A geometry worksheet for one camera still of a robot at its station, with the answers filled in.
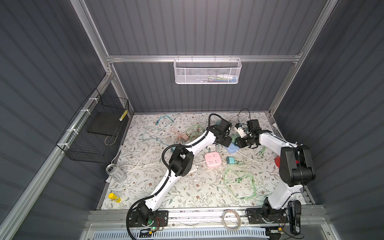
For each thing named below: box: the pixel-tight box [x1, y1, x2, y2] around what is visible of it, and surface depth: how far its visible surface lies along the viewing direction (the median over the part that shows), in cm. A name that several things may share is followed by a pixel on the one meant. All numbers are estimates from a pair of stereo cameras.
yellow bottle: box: [108, 192, 122, 203], surface depth 76 cm
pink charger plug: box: [181, 134, 189, 142], surface depth 105 cm
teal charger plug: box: [226, 156, 236, 164], surface depth 94 cm
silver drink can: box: [105, 164, 128, 183], surface depth 79 cm
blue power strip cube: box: [225, 142, 240, 154], surface depth 98 cm
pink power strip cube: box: [205, 152, 222, 169], surface depth 93 cm
